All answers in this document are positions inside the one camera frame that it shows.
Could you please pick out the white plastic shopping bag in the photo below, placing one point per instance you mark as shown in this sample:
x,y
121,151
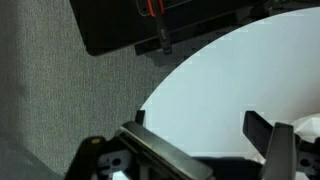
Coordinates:
x,y
308,127

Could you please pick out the black and red tool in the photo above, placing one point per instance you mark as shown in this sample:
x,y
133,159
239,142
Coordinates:
x,y
156,9

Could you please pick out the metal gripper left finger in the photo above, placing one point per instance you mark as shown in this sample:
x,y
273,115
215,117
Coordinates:
x,y
153,158

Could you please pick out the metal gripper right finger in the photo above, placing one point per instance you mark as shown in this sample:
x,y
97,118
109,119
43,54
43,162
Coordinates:
x,y
276,143

